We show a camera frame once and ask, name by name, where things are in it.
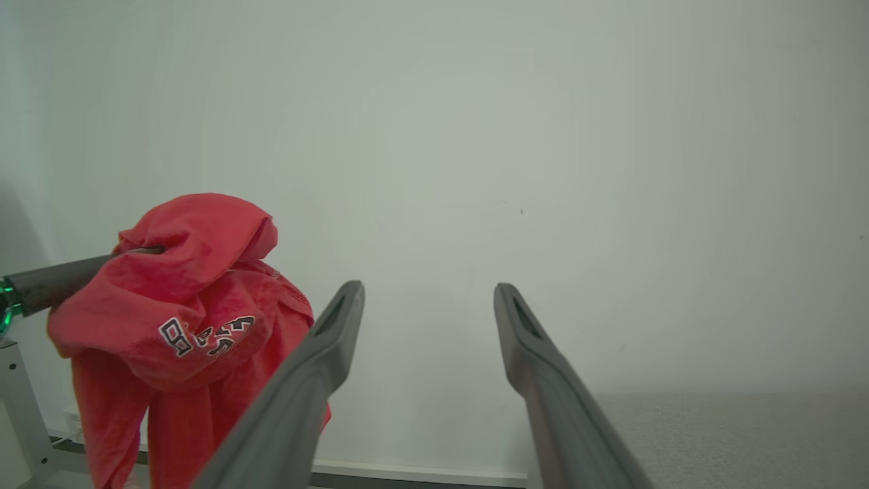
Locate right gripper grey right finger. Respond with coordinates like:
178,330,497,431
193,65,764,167
494,283,654,489

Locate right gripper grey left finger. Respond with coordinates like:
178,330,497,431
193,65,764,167
192,280,366,489

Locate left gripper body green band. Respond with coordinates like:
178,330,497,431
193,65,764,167
0,277,23,342

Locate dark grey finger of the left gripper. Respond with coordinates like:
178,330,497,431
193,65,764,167
3,246,166,318

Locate red garment with lettering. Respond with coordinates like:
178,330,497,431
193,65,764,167
47,193,332,489

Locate grey fabric sofa seat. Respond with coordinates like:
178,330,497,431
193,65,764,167
597,390,869,489

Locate white metal stand frame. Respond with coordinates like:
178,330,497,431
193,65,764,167
0,338,92,489

